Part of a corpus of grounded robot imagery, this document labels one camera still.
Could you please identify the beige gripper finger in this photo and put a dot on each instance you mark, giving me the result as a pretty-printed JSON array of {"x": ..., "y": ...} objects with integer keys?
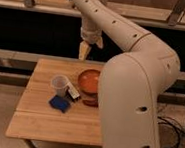
[
  {"x": 84, "y": 50},
  {"x": 99, "y": 43}
]

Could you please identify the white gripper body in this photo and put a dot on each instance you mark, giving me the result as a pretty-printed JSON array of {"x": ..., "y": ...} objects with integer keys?
[{"x": 90, "y": 32}]

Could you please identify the orange ceramic bowl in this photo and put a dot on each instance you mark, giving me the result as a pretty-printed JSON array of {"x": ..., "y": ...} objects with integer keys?
[{"x": 88, "y": 81}]

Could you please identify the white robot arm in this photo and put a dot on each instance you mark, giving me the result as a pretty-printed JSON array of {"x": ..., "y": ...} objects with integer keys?
[{"x": 130, "y": 82}]

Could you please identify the clear plastic cup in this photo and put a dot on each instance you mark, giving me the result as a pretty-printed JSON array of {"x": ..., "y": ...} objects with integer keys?
[{"x": 60, "y": 83}]

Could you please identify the black white small box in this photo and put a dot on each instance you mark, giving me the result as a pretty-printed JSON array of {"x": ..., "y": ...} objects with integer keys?
[{"x": 74, "y": 94}]

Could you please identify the blue cloth sponge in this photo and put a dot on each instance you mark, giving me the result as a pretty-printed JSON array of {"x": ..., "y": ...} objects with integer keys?
[{"x": 59, "y": 103}]

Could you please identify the wooden table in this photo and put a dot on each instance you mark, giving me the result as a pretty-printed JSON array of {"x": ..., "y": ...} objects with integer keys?
[{"x": 35, "y": 119}]

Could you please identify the right brown shelf bracket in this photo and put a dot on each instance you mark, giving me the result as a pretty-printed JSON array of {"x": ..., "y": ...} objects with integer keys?
[{"x": 177, "y": 13}]

